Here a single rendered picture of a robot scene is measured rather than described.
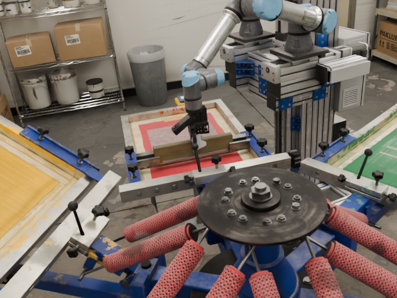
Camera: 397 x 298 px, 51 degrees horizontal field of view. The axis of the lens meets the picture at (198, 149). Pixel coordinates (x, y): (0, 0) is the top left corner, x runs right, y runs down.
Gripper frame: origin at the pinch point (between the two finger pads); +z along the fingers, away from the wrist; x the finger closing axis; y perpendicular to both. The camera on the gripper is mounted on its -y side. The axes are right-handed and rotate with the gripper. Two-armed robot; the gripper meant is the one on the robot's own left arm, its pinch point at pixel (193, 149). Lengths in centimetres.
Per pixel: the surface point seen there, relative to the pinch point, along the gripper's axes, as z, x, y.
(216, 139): -4.0, -1.5, 10.5
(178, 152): -1.1, -1.4, -7.2
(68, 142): 101, 256, -90
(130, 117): 2, 56, -24
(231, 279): -24, -101, -12
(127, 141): 2.0, 24.9, -27.8
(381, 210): 9, -55, 57
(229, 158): 5.5, -3.8, 15.3
